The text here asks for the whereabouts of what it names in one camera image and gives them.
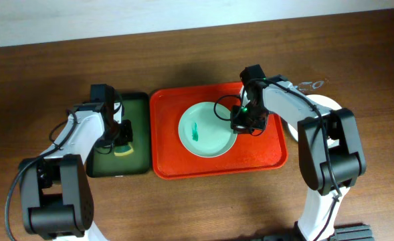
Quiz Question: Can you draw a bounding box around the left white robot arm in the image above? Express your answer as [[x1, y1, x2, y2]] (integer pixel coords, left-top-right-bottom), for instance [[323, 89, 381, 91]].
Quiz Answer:
[[4, 102, 132, 240]]

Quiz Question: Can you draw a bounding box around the red plastic tray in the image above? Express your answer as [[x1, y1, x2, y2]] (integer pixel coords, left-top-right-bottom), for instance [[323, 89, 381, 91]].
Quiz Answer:
[[149, 82, 288, 179]]

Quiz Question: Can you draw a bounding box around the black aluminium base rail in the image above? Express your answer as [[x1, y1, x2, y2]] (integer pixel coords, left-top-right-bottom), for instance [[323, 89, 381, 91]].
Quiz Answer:
[[258, 224, 375, 241]]

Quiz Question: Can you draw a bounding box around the dark green tray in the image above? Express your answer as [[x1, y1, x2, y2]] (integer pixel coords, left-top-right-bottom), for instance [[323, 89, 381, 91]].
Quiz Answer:
[[86, 92, 151, 178]]

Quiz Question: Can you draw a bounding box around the white plate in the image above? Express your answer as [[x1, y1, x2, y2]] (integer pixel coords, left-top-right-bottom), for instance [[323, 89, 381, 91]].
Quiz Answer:
[[288, 94, 342, 148]]

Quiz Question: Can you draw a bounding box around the yellow green sponge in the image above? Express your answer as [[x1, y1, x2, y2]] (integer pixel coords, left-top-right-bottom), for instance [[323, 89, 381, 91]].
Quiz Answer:
[[114, 144, 134, 157]]

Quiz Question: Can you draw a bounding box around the white marking on table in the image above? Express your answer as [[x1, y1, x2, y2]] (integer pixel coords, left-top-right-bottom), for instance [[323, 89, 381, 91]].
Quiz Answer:
[[294, 80, 325, 92]]

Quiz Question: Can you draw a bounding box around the mint green plate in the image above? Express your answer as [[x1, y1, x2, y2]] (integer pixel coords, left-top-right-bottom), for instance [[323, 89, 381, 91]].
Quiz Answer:
[[178, 102, 237, 158]]

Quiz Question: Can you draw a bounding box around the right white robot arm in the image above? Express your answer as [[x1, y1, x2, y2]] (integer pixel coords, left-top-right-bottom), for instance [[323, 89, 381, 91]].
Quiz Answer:
[[231, 75, 373, 240]]

